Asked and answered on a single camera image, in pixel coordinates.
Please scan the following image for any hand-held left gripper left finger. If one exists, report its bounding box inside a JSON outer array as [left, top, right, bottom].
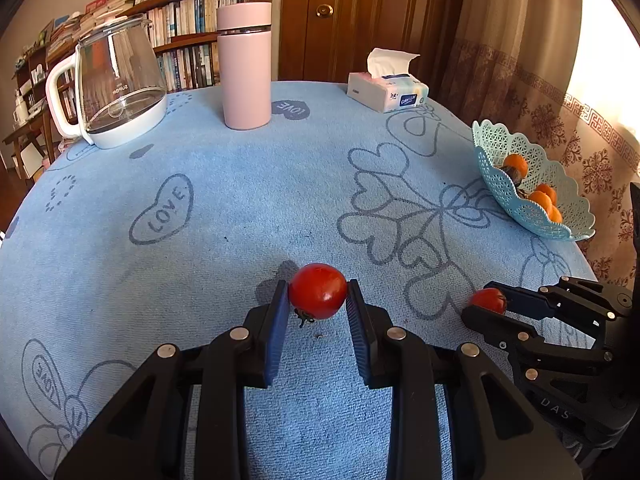
[[54, 280, 291, 480]]

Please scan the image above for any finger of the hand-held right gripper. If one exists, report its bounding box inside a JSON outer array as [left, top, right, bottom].
[[482, 275, 633, 327], [461, 305, 615, 387]]

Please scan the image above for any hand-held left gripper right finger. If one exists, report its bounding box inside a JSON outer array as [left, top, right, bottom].
[[345, 279, 583, 480]]

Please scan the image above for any small red tomato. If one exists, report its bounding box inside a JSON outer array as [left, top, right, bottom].
[[470, 288, 508, 315]]

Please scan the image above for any large red tomato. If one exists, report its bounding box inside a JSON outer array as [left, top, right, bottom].
[[288, 263, 348, 329]]

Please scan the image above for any light blue lattice basket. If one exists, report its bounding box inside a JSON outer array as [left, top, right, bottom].
[[471, 120, 597, 242]]

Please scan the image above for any white tissue pack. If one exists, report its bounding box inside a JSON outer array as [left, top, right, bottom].
[[347, 48, 430, 114]]

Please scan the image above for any pink thermos bottle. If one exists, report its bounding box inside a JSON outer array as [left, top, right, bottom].
[[216, 2, 273, 131]]

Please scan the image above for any patterned beige curtain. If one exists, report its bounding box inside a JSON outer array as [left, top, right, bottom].
[[435, 0, 640, 291]]

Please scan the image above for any wooden bookshelf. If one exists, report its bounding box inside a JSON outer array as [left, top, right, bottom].
[[12, 0, 273, 126]]

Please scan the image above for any brown wooden door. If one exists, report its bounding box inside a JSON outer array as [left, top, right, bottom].
[[272, 0, 466, 103]]

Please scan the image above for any wooden side desk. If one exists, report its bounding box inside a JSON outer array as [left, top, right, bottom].
[[2, 110, 56, 181]]

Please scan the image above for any row of shelved books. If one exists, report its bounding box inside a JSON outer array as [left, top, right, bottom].
[[47, 0, 251, 93]]

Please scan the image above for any glass kettle with white handle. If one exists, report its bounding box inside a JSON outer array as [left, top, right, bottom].
[[45, 12, 168, 150]]

